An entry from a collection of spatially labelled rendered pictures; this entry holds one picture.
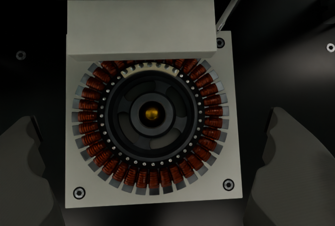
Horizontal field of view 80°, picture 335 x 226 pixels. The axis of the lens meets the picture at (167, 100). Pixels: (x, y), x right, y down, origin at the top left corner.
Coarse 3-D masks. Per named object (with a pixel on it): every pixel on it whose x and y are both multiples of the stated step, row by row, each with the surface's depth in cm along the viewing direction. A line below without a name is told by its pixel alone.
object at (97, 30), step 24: (72, 0) 8; (96, 0) 8; (120, 0) 8; (144, 0) 8; (168, 0) 8; (192, 0) 8; (72, 24) 8; (96, 24) 8; (120, 24) 8; (144, 24) 8; (168, 24) 8; (192, 24) 8; (72, 48) 8; (96, 48) 8; (120, 48) 8; (144, 48) 8; (168, 48) 8; (192, 48) 8; (216, 48) 8
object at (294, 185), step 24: (288, 120) 10; (288, 144) 8; (312, 144) 8; (264, 168) 7; (288, 168) 7; (312, 168) 7; (264, 192) 6; (288, 192) 6; (312, 192) 6; (264, 216) 6; (288, 216) 6; (312, 216) 6
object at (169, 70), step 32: (128, 64) 14; (160, 64) 14; (192, 64) 14; (96, 96) 14; (160, 96) 15; (192, 96) 15; (224, 96) 15; (96, 128) 14; (160, 128) 15; (192, 128) 14; (224, 128) 14; (96, 160) 13; (128, 160) 14; (160, 160) 14; (192, 160) 14; (128, 192) 14
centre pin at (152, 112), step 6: (150, 102) 16; (156, 102) 16; (144, 108) 15; (150, 108) 15; (156, 108) 15; (162, 108) 16; (144, 114) 15; (150, 114) 15; (156, 114) 15; (162, 114) 15; (144, 120) 15; (150, 120) 15; (156, 120) 15; (162, 120) 16
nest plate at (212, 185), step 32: (224, 32) 19; (96, 64) 18; (224, 64) 18; (128, 96) 18; (128, 128) 17; (224, 160) 18; (96, 192) 17; (160, 192) 17; (192, 192) 17; (224, 192) 17
